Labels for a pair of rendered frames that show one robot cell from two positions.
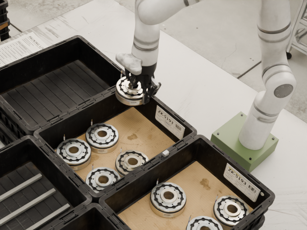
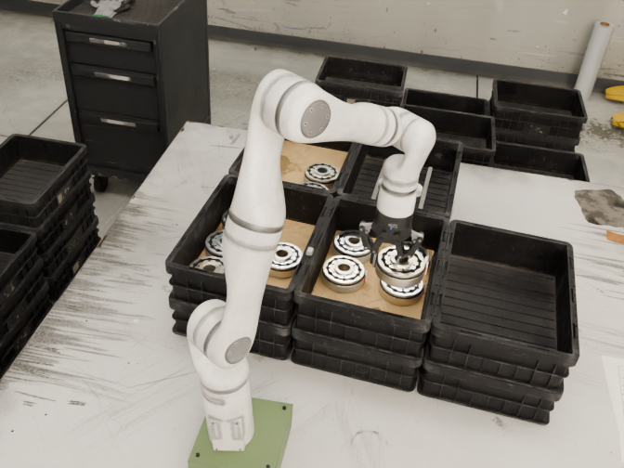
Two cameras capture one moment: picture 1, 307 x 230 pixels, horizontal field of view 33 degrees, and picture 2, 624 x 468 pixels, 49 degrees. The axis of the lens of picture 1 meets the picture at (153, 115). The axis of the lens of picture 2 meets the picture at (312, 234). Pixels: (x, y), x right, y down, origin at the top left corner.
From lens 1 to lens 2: 2.15 m
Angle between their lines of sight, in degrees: 93
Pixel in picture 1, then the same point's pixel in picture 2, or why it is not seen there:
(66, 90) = (507, 331)
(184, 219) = not seen: hidden behind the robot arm
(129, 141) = (373, 305)
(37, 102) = (512, 299)
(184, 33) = not seen: outside the picture
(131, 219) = (302, 239)
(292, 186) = (142, 428)
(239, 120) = (266, 454)
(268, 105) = not seen: hidden behind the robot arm
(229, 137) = (265, 413)
